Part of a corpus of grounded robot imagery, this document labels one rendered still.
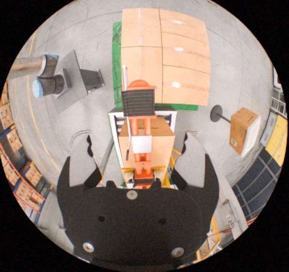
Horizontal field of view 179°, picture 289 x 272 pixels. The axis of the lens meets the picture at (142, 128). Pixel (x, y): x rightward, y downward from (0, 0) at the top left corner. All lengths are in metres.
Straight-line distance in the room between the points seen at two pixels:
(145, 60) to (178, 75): 0.35
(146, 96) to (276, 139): 7.29
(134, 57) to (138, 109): 0.78
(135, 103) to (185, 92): 0.86
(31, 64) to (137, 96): 0.66
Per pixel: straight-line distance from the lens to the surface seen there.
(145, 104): 0.23
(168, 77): 0.98
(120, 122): 1.04
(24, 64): 0.68
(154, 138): 0.64
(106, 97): 1.59
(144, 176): 0.42
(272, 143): 7.36
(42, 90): 0.82
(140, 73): 0.94
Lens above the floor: 1.48
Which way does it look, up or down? 62 degrees down
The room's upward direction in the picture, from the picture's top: 177 degrees clockwise
